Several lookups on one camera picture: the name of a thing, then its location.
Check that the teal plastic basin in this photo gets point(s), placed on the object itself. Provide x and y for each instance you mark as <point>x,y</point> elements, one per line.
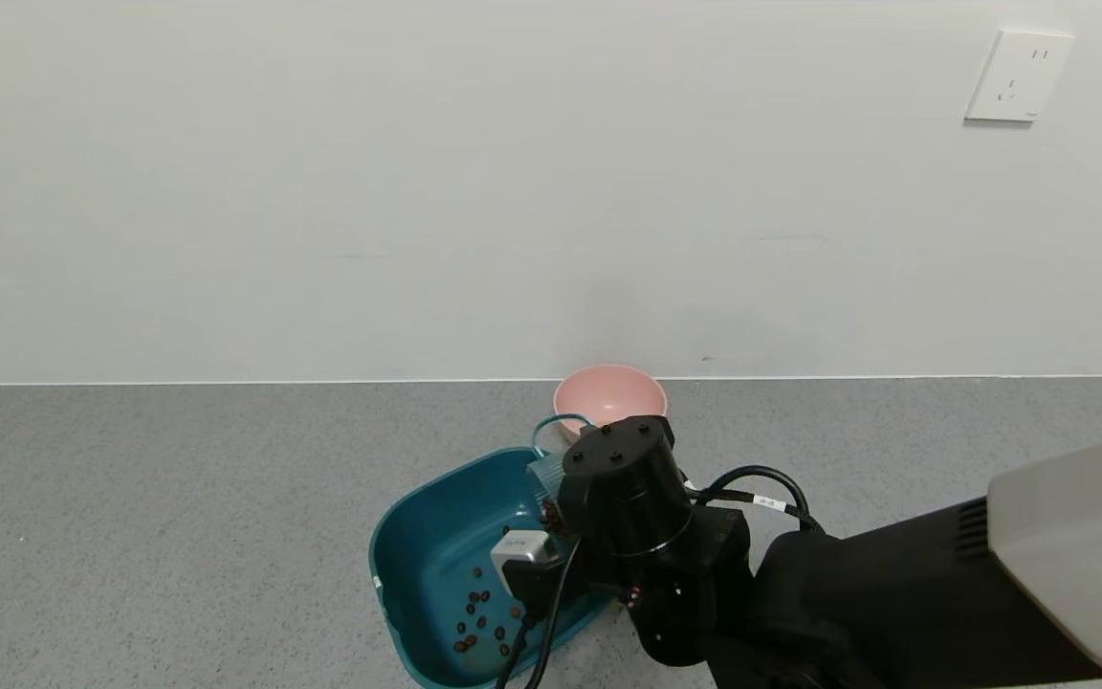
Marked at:
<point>427,565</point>

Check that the pink plastic bowl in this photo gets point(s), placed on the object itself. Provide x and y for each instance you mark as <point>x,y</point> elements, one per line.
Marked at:
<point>608,392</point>

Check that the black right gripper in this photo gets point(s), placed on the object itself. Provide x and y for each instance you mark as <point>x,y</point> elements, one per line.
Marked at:
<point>623,498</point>

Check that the translucent blue ribbed cup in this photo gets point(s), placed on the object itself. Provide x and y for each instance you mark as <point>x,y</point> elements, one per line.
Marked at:
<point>551,474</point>

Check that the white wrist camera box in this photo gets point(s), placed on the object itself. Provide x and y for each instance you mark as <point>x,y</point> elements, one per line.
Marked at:
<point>517,547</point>

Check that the brown coffee beans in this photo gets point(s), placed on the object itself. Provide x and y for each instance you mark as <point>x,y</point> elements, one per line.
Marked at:
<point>480,597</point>

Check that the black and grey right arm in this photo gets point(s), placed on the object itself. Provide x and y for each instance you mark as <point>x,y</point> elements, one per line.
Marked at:
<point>895,603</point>

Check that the white wall socket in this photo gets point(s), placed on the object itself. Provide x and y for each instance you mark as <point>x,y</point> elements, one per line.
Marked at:
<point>1018,77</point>

